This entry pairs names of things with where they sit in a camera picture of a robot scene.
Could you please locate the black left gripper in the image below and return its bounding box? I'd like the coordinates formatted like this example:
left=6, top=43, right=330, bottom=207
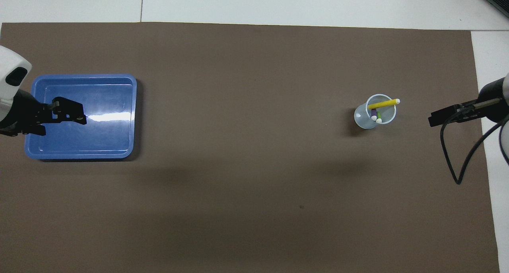
left=0, top=89, right=87, bottom=137

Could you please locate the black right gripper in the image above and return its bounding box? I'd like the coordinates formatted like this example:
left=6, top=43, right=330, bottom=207
left=428, top=77, right=509, bottom=127

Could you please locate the yellow pen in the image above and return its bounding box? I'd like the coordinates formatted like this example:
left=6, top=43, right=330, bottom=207
left=368, top=99, right=401, bottom=110

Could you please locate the blue plastic tray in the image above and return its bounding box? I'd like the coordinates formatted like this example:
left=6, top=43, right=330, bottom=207
left=25, top=74, right=138, bottom=160

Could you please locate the translucent plastic cup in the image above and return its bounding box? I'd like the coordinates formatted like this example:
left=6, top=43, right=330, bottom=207
left=354, top=94, right=397, bottom=130

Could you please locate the brown table mat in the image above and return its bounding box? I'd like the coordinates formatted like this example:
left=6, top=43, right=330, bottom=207
left=0, top=22, right=501, bottom=273

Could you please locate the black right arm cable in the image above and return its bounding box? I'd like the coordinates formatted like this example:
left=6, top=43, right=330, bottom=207
left=440, top=100, right=509, bottom=185

